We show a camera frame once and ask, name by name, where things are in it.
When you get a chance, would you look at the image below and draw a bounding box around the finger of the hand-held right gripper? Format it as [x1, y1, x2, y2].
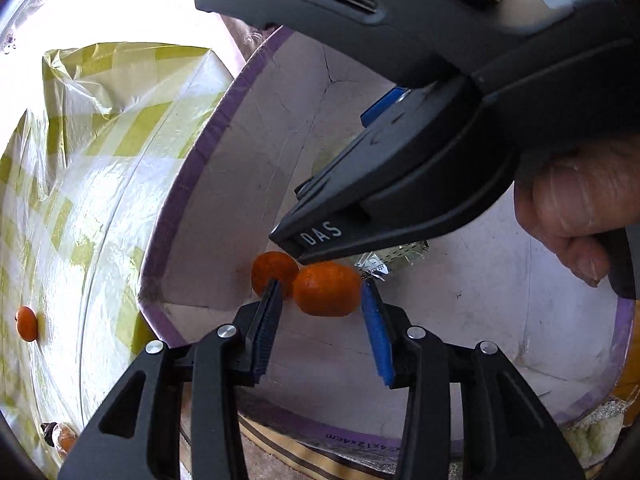
[361, 87, 408, 128]

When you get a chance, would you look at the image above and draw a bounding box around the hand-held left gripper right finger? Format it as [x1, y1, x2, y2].
[361, 279, 586, 480]

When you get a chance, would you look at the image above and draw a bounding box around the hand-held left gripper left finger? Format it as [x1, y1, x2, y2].
[57, 279, 283, 480]

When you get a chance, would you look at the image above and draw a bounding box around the orange mandarin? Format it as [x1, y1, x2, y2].
[15, 306, 38, 343]
[251, 251, 300, 300]
[292, 261, 362, 318]

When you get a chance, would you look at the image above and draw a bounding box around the white cardboard box purple rim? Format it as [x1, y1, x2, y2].
[137, 25, 638, 466]

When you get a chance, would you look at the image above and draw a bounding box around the person's right hand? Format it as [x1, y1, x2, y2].
[514, 135, 640, 288]

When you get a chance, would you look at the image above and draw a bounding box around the striped brown cloth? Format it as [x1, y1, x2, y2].
[177, 395, 466, 480]

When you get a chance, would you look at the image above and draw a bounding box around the yellow checked plastic tablecloth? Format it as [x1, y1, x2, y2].
[0, 42, 236, 480]

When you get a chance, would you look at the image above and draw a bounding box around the small plastic wrapped fruit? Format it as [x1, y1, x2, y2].
[40, 421, 78, 457]

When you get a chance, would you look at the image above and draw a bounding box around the yellow fuzzy towel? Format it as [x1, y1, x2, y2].
[560, 400, 626, 466]

